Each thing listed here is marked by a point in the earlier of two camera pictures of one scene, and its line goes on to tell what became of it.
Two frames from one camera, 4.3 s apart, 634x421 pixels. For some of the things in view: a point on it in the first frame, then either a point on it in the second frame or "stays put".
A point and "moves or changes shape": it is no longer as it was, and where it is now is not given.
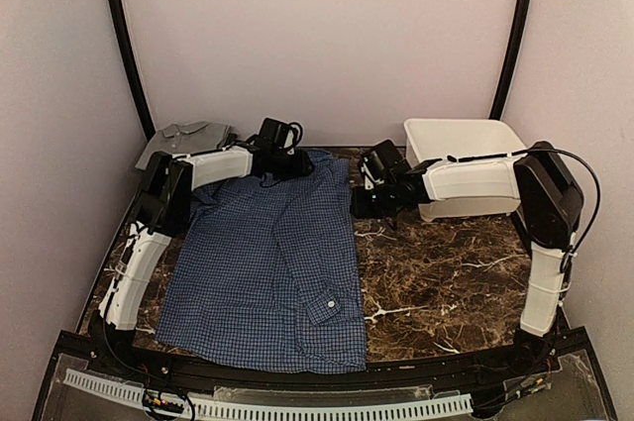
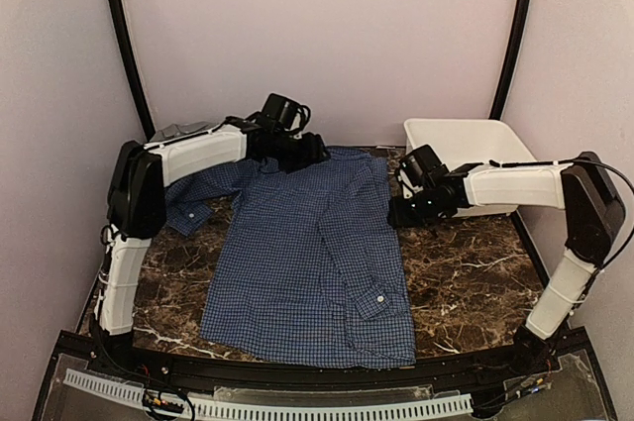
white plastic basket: x=431 y=140 stays put
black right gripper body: x=381 y=204 → x=423 y=211
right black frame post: x=519 y=30 stays put
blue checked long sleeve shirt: x=263 y=271 moves or changes shape
